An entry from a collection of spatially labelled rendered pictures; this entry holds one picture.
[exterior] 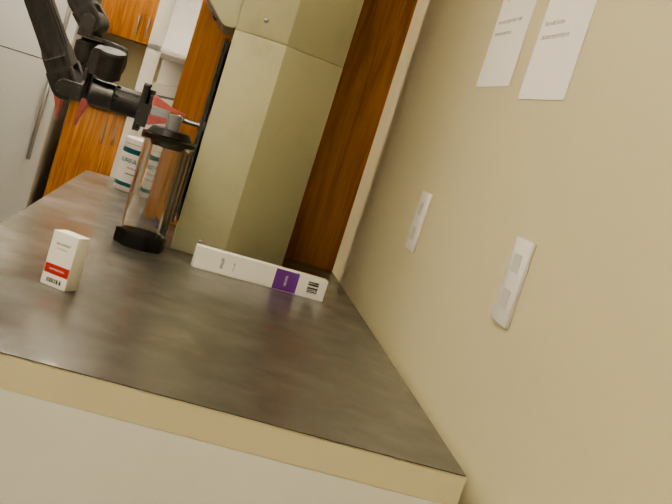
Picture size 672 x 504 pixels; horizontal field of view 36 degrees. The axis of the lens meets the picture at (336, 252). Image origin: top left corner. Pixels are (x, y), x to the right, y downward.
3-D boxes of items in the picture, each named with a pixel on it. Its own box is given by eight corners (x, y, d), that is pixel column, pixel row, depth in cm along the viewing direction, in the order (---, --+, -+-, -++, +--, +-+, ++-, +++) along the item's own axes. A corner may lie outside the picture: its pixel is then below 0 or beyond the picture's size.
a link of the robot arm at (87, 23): (95, 15, 257) (82, 11, 249) (138, 29, 256) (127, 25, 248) (82, 62, 259) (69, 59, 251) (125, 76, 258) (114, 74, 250)
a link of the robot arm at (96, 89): (85, 98, 225) (80, 105, 219) (93, 68, 222) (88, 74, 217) (117, 108, 226) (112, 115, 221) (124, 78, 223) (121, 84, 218)
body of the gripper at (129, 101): (153, 85, 219) (118, 74, 218) (139, 131, 221) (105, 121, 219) (154, 85, 226) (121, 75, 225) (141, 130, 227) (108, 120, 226)
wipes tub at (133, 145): (159, 197, 301) (173, 147, 299) (156, 201, 288) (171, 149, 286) (114, 183, 299) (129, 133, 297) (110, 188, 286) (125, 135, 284)
